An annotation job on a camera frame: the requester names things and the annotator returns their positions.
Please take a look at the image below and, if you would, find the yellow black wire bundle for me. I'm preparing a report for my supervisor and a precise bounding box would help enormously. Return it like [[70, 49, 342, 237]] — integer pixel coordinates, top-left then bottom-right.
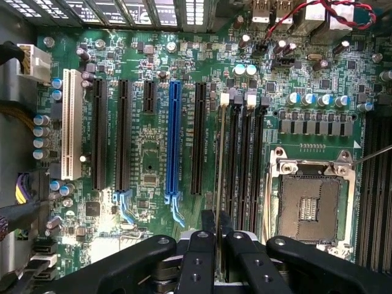
[[0, 102, 35, 131]]

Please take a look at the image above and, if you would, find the black RAM slot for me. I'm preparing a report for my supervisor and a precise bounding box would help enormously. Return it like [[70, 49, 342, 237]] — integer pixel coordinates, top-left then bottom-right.
[[381, 119, 392, 272], [358, 116, 372, 267], [369, 118, 383, 270]]

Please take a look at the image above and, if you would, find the large silver port block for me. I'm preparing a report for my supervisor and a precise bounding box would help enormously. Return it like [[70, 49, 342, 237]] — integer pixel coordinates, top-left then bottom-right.
[[293, 0, 353, 44]]

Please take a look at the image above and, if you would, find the black square chip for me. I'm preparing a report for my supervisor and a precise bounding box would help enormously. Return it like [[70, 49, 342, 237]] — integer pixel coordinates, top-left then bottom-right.
[[85, 201, 101, 217]]

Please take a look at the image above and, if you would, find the short black expansion slot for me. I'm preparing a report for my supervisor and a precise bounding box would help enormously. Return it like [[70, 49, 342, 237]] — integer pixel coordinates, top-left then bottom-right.
[[143, 80, 157, 115]]

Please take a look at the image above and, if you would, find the purple yellow wire plug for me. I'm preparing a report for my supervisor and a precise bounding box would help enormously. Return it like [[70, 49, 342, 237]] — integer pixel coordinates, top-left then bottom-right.
[[14, 171, 50, 205]]

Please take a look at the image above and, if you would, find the black sleeved power cable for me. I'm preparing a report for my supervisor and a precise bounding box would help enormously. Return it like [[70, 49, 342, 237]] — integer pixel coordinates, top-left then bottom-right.
[[0, 42, 25, 67]]

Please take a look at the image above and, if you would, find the thick black cable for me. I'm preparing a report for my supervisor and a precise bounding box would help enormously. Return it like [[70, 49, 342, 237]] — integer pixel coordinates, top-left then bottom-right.
[[0, 199, 51, 243]]

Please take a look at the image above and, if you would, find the blue expansion slot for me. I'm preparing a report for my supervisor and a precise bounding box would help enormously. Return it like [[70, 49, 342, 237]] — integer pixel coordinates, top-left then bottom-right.
[[164, 80, 185, 228]]

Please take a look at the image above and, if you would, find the white-latch RAM slot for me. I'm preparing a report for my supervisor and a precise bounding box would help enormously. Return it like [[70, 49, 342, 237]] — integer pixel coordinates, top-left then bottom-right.
[[240, 91, 257, 232], [217, 92, 230, 215]]

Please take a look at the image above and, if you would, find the white PCI expansion slot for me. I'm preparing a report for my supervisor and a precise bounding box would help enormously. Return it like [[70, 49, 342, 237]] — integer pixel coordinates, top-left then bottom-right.
[[61, 69, 84, 181]]

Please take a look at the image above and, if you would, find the red black twisted wire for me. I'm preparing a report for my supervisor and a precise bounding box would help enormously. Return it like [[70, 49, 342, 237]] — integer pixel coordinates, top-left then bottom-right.
[[263, 0, 377, 47]]

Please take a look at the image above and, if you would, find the white power connector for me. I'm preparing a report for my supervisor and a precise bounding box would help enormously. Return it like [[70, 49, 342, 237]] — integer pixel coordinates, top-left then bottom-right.
[[17, 44, 52, 85]]

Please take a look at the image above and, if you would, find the black-latch RAM slot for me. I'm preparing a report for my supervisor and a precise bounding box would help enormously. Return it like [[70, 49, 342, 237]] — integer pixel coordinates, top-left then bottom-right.
[[227, 89, 243, 229], [251, 96, 270, 238]]

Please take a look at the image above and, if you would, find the black SATA port block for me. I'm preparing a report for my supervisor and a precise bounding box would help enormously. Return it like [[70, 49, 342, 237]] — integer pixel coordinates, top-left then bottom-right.
[[29, 241, 59, 282]]

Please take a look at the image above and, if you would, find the grey metal PC case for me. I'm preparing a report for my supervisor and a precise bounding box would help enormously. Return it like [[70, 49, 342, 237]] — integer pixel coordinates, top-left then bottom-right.
[[0, 0, 392, 294]]

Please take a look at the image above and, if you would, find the long black expansion slot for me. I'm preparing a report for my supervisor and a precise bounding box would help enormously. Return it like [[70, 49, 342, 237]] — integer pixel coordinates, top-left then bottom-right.
[[91, 78, 108, 191], [115, 79, 133, 192], [191, 81, 208, 196]]

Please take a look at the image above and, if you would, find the thin metal locking lever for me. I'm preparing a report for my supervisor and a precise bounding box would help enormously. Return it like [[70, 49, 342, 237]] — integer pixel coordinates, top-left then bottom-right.
[[350, 143, 392, 170]]

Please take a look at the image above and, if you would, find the silver USB port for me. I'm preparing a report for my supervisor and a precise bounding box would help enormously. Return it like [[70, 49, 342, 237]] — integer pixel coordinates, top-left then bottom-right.
[[274, 0, 294, 24], [251, 0, 271, 24]]

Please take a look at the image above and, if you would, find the silver CPU socket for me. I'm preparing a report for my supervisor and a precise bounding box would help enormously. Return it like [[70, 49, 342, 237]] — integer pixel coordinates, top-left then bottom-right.
[[263, 146, 358, 255]]

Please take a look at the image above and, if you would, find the green motherboard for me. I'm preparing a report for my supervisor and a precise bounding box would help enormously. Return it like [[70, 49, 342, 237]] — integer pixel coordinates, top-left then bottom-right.
[[33, 27, 392, 273]]

